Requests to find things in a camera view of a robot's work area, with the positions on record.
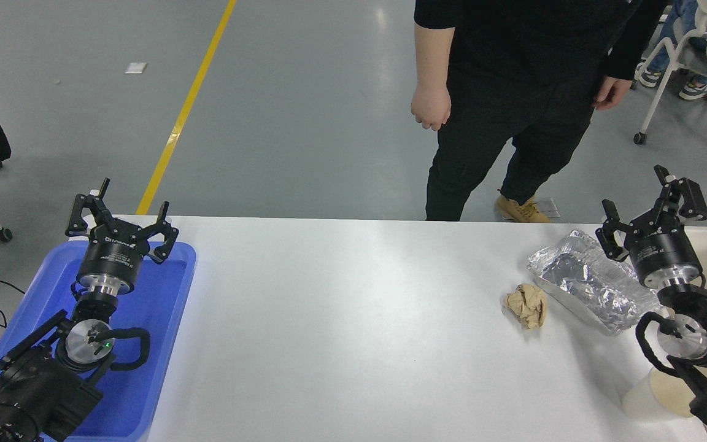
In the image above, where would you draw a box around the person's left hand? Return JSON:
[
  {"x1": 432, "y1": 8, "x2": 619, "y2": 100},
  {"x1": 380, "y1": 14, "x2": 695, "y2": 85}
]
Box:
[{"x1": 593, "y1": 76, "x2": 634, "y2": 111}]

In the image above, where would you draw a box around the person's right hand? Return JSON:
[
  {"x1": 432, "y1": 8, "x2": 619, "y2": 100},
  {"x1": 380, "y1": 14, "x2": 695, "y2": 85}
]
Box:
[{"x1": 410, "y1": 82, "x2": 453, "y2": 132}]

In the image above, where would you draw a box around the white office chair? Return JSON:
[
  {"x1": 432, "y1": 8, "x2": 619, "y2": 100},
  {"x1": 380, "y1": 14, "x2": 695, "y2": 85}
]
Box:
[{"x1": 633, "y1": 12, "x2": 707, "y2": 145}]

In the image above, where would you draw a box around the crumpled tan paper ball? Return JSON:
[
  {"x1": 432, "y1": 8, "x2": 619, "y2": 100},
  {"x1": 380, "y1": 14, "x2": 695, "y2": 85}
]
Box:
[{"x1": 503, "y1": 283, "x2": 548, "y2": 330}]

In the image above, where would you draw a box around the blue plastic tray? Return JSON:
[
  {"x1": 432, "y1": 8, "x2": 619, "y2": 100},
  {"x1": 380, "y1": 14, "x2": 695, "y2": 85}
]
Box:
[{"x1": 0, "y1": 241, "x2": 197, "y2": 441}]

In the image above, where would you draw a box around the white paper cup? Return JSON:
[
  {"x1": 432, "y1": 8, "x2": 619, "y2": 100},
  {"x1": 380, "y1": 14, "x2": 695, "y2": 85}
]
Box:
[{"x1": 622, "y1": 366, "x2": 699, "y2": 424}]

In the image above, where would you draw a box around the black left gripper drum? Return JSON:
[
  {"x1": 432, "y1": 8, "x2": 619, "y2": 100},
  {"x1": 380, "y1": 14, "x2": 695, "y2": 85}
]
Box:
[{"x1": 77, "y1": 228, "x2": 150, "y2": 287}]

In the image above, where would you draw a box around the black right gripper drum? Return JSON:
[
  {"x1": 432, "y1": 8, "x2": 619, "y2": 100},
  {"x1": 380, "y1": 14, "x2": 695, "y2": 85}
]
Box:
[{"x1": 624, "y1": 222, "x2": 703, "y2": 285}]

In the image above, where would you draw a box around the crinkled foil tray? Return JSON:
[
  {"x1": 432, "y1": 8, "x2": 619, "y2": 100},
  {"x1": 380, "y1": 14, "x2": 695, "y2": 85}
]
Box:
[{"x1": 527, "y1": 229, "x2": 662, "y2": 336}]

